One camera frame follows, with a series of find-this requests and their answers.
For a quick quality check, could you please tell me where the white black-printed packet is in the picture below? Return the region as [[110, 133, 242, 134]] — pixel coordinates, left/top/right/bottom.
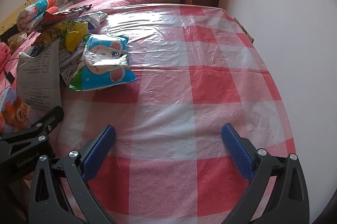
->
[[58, 43, 85, 86]]

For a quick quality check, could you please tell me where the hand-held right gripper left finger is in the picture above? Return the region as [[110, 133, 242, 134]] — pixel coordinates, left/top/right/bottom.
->
[[28, 124, 116, 224]]

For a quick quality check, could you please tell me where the brown patterned pillow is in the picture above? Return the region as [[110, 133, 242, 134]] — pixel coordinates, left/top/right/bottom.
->
[[7, 31, 28, 47]]

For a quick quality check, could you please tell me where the blue mouse-print packet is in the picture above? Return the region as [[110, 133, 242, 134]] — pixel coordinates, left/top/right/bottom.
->
[[69, 34, 140, 92]]

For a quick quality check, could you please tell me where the white blue snack packet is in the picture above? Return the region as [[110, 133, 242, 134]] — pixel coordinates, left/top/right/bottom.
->
[[79, 11, 107, 29]]

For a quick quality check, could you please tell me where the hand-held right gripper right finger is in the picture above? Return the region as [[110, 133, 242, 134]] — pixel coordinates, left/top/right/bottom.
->
[[221, 123, 310, 224]]

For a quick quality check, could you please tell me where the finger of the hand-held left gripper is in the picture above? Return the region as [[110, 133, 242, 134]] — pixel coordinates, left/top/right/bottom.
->
[[0, 106, 64, 151]]

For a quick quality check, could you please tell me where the yellow green snack packet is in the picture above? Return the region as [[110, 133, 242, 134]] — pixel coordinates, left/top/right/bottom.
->
[[54, 19, 88, 52]]

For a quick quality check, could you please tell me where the striped rolled pillow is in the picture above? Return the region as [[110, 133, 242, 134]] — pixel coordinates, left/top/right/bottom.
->
[[32, 6, 60, 25]]

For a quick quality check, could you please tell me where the brown wooden board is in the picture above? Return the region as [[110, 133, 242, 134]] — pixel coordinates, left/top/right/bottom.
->
[[234, 17, 255, 44]]

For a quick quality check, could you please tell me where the grey wet wipes pack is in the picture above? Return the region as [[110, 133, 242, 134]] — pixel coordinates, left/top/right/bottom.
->
[[16, 39, 62, 112]]

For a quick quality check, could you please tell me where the yellow headboard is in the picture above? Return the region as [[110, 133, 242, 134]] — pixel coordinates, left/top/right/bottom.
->
[[0, 0, 40, 36]]

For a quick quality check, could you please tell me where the red checked plastic tablecloth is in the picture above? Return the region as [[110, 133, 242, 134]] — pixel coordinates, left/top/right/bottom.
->
[[54, 3, 297, 224]]

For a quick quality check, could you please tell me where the orange bear-print packet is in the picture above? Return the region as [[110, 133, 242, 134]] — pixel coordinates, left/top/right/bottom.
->
[[0, 88, 40, 133]]

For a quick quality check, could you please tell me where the pink pillow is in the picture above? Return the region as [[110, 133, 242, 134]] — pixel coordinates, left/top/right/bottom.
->
[[0, 42, 11, 69]]

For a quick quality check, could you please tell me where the rolled cartoon blanket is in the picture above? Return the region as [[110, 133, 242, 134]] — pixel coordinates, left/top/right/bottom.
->
[[17, 0, 58, 29]]

